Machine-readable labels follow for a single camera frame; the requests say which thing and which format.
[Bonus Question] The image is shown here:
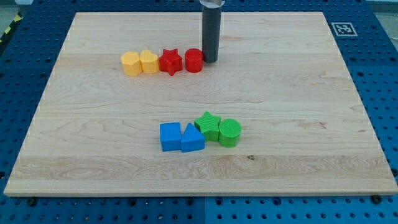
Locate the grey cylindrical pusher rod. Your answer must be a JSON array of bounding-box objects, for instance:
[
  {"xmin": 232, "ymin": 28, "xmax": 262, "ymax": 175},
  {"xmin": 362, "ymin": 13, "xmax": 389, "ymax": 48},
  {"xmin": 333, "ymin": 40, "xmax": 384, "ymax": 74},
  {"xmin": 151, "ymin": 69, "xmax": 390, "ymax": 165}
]
[{"xmin": 200, "ymin": 0, "xmax": 225, "ymax": 63}]

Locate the wooden board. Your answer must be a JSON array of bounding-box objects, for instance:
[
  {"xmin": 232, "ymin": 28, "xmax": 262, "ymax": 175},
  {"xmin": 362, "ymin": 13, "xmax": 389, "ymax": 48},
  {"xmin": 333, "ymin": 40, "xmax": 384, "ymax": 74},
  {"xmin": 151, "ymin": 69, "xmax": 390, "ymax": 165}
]
[{"xmin": 4, "ymin": 12, "xmax": 397, "ymax": 197}]

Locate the blue triangle block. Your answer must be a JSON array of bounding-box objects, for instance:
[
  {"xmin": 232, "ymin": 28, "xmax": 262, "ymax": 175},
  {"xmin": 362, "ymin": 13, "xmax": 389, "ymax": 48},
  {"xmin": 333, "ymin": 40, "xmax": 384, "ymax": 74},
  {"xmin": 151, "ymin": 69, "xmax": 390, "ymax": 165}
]
[{"xmin": 181, "ymin": 123, "xmax": 205, "ymax": 152}]

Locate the green cylinder block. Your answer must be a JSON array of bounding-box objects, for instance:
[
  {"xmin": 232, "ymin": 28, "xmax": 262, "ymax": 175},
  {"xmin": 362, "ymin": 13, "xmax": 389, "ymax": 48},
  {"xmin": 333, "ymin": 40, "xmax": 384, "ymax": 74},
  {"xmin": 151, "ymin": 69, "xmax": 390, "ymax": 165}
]
[{"xmin": 218, "ymin": 118, "xmax": 242, "ymax": 147}]

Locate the yellow heart block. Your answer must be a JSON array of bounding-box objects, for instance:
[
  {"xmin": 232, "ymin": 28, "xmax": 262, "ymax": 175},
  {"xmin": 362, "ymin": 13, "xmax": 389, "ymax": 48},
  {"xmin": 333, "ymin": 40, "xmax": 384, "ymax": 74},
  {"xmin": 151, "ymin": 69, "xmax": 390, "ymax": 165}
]
[{"xmin": 140, "ymin": 50, "xmax": 160, "ymax": 74}]

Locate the green star block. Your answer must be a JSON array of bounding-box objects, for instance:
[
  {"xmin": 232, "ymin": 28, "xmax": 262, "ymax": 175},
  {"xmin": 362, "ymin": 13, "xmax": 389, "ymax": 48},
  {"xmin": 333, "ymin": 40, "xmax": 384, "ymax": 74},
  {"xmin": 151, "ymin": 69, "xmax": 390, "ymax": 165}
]
[{"xmin": 194, "ymin": 111, "xmax": 221, "ymax": 142}]

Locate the white fiducial marker tag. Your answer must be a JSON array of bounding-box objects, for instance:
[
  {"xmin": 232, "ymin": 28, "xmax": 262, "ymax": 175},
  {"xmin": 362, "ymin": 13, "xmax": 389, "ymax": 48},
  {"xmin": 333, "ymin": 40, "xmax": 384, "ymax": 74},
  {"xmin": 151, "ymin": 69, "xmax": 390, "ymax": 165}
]
[{"xmin": 331, "ymin": 22, "xmax": 358, "ymax": 37}]

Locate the red star block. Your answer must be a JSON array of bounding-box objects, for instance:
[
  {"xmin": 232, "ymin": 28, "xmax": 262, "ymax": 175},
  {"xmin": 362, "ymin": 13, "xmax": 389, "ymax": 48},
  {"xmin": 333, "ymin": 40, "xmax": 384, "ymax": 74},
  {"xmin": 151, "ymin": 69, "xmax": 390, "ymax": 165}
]
[{"xmin": 159, "ymin": 49, "xmax": 183, "ymax": 76}]

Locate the blue cube block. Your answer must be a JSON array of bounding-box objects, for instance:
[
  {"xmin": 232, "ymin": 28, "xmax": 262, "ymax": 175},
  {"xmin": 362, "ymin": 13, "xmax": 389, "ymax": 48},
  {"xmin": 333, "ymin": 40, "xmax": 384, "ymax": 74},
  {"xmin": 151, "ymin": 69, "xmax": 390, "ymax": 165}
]
[{"xmin": 160, "ymin": 122, "xmax": 182, "ymax": 152}]

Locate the yellow pentagon block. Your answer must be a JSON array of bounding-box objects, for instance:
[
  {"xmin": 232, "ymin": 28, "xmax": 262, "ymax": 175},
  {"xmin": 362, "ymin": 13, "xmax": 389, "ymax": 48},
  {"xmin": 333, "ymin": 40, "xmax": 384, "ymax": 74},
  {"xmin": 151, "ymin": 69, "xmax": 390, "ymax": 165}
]
[{"xmin": 121, "ymin": 51, "xmax": 143, "ymax": 77}]

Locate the yellow black hazard tape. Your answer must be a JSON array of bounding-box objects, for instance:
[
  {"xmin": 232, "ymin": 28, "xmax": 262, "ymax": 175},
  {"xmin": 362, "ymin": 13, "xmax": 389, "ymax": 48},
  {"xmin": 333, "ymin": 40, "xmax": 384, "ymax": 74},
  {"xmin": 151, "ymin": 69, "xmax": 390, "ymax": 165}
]
[{"xmin": 1, "ymin": 12, "xmax": 24, "ymax": 44}]

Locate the red cylinder block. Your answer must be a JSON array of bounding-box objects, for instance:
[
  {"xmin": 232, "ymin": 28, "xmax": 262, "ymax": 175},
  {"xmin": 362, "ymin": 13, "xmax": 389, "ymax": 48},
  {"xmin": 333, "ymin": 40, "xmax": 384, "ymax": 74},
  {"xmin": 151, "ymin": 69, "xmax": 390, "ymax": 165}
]
[{"xmin": 185, "ymin": 49, "xmax": 203, "ymax": 73}]

